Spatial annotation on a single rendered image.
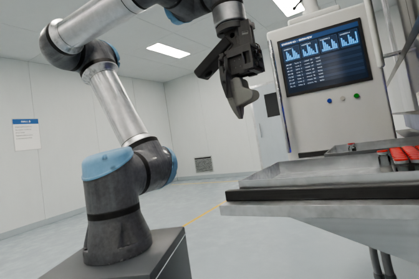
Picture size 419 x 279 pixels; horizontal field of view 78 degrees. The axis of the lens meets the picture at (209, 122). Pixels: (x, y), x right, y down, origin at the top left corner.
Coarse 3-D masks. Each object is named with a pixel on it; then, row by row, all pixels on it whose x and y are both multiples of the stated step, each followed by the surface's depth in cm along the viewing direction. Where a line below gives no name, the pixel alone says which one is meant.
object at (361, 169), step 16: (304, 160) 71; (320, 160) 69; (336, 160) 67; (352, 160) 65; (368, 160) 63; (256, 176) 61; (272, 176) 69; (288, 176) 68; (304, 176) 64; (320, 176) 45; (336, 176) 44; (352, 176) 43; (368, 176) 41; (384, 176) 40; (400, 176) 39; (416, 176) 38
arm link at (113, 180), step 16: (96, 160) 56; (112, 160) 57; (128, 160) 60; (144, 160) 65; (96, 176) 56; (112, 176) 56; (128, 176) 59; (144, 176) 63; (96, 192) 56; (112, 192) 56; (128, 192) 58; (144, 192) 66; (96, 208) 55; (112, 208) 56
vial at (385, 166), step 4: (380, 152) 55; (384, 152) 55; (380, 156) 55; (384, 156) 55; (388, 156) 55; (380, 160) 55; (384, 160) 55; (388, 160) 55; (380, 164) 56; (384, 164) 55; (388, 164) 55; (380, 168) 56; (384, 168) 55; (388, 168) 55; (384, 172) 55
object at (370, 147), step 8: (416, 136) 85; (344, 144) 96; (360, 144) 94; (368, 144) 92; (376, 144) 91; (384, 144) 90; (392, 144) 89; (400, 144) 88; (408, 144) 86; (416, 144) 85; (328, 152) 81; (336, 152) 97; (344, 152) 74; (352, 152) 72; (360, 152) 71; (368, 152) 70; (376, 152) 70
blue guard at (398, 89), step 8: (416, 40) 65; (416, 48) 67; (408, 56) 79; (416, 56) 69; (400, 64) 99; (408, 64) 82; (416, 64) 71; (400, 72) 103; (408, 72) 85; (416, 72) 73; (392, 80) 138; (400, 80) 108; (408, 80) 88; (416, 80) 75; (392, 88) 147; (400, 88) 113; (408, 88) 91; (416, 88) 78; (392, 96) 156; (400, 96) 118; (408, 96) 95; (416, 96) 80; (392, 104) 167; (400, 104) 124; (408, 104) 99; (416, 104) 83; (392, 112) 179
